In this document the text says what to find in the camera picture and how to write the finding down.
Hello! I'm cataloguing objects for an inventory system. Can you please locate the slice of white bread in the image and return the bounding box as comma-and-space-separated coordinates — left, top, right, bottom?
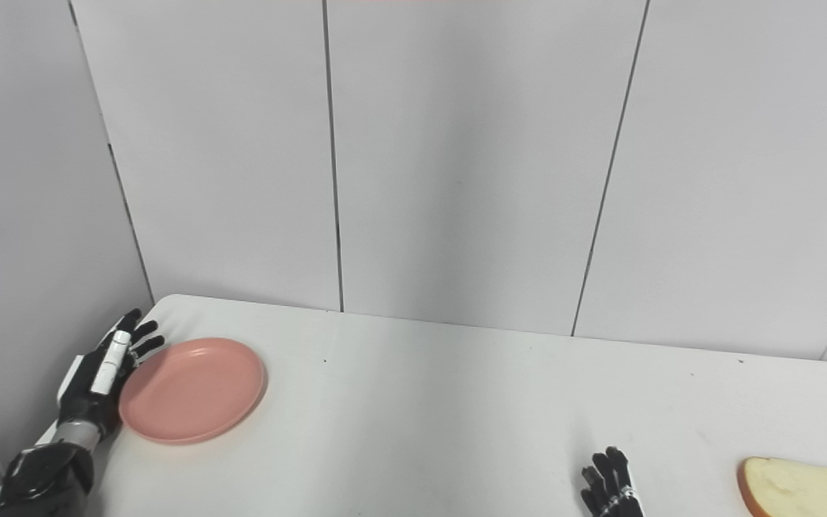
737, 457, 827, 517

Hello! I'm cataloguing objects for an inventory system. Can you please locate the pink round plate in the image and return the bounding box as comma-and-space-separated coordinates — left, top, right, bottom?
118, 337, 268, 445

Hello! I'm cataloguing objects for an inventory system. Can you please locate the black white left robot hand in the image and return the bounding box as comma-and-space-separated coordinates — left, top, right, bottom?
57, 309, 167, 442

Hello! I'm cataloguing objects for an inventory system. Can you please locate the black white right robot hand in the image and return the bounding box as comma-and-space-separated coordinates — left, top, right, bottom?
580, 447, 645, 517

